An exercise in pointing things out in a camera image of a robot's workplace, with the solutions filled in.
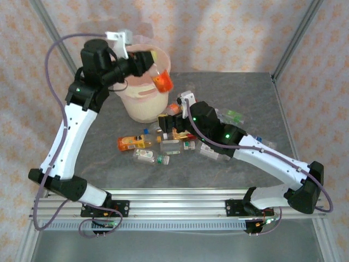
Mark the floral patterned backdrop cloth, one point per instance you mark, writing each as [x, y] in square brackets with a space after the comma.
[218, 32]

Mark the small blue bottle cap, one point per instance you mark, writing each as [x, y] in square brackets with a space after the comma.
[146, 131]

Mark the cream plastic bin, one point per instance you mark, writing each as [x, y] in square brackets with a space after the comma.
[144, 109]

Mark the clear bottle green label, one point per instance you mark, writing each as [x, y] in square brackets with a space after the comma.
[231, 114]

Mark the aluminium table side rail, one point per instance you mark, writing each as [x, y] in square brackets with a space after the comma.
[287, 122]

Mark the clear bottle blue yellow label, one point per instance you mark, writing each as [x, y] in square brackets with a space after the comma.
[156, 127]

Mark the orange tinted plastic bottle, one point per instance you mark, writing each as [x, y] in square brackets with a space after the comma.
[163, 82]

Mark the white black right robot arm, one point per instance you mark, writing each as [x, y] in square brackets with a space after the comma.
[272, 163]

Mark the orange juice plastic bottle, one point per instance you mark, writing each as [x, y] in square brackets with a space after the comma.
[131, 143]

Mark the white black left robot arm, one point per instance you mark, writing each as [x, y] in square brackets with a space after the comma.
[71, 136]

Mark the clear bottle green white cap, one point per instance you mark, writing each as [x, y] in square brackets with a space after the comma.
[170, 147]

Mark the yellow tea bottle red label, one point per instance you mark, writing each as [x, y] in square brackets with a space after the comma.
[182, 135]

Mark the clear bottle white barcode label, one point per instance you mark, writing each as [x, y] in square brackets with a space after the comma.
[208, 150]

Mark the aluminium frame leg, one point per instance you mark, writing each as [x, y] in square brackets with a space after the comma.
[28, 245]
[324, 245]

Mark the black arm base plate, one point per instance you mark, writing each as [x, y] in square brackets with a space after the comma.
[122, 205]
[231, 208]

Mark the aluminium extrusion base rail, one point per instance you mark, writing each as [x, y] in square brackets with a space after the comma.
[177, 203]

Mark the grey metal lower panel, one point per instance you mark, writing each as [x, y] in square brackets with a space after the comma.
[177, 248]

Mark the aluminium frame post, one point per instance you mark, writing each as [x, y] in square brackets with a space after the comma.
[47, 19]
[302, 27]

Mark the clear plastic bottle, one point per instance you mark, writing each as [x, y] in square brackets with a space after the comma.
[265, 143]

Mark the small circuit board green LED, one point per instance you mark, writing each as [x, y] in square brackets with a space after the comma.
[107, 225]
[268, 221]

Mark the clear bottle white printed label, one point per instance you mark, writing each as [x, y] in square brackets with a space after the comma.
[144, 156]

